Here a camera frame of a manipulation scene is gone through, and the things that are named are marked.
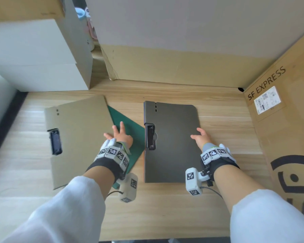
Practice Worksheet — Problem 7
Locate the person's left hand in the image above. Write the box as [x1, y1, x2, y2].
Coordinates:
[103, 121, 134, 150]

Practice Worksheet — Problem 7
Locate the person's right hand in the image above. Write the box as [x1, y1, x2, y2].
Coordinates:
[191, 128, 214, 150]

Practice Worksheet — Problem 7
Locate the person's left forearm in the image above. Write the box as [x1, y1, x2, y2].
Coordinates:
[82, 164, 116, 200]

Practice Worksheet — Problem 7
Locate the person's right forearm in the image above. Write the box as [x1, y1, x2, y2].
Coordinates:
[213, 164, 269, 208]

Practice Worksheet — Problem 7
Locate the green sheet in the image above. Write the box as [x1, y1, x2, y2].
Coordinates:
[107, 105, 145, 189]

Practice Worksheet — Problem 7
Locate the dark grey clipboard folder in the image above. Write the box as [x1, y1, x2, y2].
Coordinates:
[143, 101, 205, 184]

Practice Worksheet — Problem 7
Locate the white marker wrist tracker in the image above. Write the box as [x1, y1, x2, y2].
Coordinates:
[94, 138, 130, 172]
[200, 144, 236, 165]

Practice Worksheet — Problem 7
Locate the black metal clip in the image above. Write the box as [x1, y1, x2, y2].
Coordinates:
[47, 128, 63, 156]
[144, 123, 158, 151]

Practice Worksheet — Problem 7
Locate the brown clipboard folder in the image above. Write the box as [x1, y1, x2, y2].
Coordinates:
[44, 95, 115, 190]

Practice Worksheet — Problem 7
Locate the white shipping label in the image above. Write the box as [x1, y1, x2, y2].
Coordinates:
[253, 86, 281, 115]

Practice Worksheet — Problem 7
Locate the printed cardboard box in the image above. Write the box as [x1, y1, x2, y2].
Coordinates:
[243, 28, 304, 222]

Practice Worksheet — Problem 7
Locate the large plain cardboard box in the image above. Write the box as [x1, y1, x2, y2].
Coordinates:
[84, 0, 304, 88]

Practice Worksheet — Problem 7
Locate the person's white left sleeve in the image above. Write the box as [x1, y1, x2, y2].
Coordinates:
[2, 176, 106, 243]

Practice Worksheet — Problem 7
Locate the person's white sleeve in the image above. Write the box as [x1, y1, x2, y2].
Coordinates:
[2, 176, 106, 243]
[229, 189, 304, 243]

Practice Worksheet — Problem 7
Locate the pink bottle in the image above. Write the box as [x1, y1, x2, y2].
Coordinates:
[85, 7, 99, 40]

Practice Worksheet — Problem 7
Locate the person's white right sleeve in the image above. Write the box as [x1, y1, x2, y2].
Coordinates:
[229, 189, 304, 243]

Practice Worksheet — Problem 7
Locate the white box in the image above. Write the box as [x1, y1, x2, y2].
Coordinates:
[0, 0, 93, 92]

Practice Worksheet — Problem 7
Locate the light blue cup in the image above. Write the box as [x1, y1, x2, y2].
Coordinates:
[74, 7, 86, 20]

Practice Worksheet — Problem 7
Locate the black wrist strap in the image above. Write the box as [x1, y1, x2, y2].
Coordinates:
[207, 157, 241, 186]
[86, 157, 126, 185]

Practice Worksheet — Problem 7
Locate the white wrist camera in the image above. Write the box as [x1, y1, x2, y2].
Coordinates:
[185, 167, 210, 196]
[117, 173, 138, 203]

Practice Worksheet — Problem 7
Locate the black camera cable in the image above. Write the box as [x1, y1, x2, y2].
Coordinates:
[201, 186, 223, 199]
[106, 190, 122, 201]

